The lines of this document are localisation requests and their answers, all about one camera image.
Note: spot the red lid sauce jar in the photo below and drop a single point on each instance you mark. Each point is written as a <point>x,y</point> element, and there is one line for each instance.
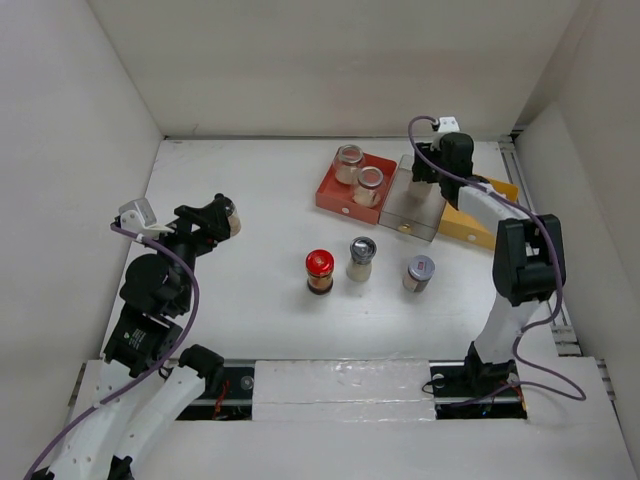
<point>319,266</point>

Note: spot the glass jar of rice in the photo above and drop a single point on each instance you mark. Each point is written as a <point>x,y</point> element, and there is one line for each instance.
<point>347,162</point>

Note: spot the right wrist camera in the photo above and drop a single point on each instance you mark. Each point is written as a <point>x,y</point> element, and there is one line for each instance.
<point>443,126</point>

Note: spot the black faceted lid jar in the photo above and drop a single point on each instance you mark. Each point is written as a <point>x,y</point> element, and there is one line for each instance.
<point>232,217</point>

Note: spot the yellow tray box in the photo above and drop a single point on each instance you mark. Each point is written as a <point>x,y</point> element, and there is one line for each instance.
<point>466,228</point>

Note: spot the clear plastic tray box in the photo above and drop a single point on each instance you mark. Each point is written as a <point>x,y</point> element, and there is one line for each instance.
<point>405,215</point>

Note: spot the silver flat lid jar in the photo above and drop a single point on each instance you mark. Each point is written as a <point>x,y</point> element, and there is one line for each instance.
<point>419,273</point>

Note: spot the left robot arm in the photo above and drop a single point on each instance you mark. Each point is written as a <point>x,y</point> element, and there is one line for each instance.
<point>137,396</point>

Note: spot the black knob lid shaker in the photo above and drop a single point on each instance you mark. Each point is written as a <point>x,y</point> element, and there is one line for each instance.
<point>420,190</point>

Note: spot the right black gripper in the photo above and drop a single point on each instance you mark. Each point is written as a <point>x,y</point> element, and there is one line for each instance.
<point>427,149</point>

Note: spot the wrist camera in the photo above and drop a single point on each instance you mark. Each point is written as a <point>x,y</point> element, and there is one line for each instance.
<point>443,126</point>
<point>138,217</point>

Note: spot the red tray box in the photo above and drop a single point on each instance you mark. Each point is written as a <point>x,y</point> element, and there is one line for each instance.
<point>333,196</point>

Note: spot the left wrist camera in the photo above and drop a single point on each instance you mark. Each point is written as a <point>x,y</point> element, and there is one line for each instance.
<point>138,217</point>

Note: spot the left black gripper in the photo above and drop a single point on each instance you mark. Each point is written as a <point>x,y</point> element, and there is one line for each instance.
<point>213,223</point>

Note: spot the black silver lid shaker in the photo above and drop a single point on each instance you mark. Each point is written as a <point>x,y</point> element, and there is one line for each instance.
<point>362,252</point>

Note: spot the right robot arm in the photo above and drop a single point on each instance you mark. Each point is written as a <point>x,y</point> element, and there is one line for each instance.
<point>528,262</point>

